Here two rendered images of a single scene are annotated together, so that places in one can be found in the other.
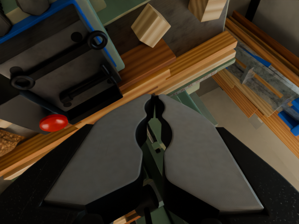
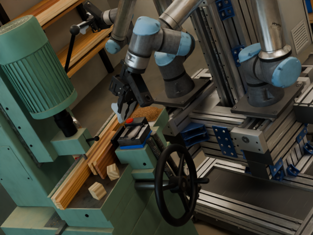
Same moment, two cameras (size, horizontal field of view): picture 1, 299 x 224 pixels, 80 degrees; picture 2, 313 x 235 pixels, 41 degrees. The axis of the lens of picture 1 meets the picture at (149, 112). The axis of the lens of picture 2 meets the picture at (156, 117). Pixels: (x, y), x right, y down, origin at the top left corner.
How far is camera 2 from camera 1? 136 cm
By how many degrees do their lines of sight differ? 47
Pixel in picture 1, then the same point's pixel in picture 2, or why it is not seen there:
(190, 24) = not seen: hidden behind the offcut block
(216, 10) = (93, 187)
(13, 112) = (140, 119)
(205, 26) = (82, 198)
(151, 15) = (116, 171)
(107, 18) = (129, 167)
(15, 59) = (145, 127)
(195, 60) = (75, 183)
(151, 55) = (104, 165)
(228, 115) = not seen: outside the picture
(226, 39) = (64, 201)
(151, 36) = (111, 166)
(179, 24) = not seen: hidden behind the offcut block
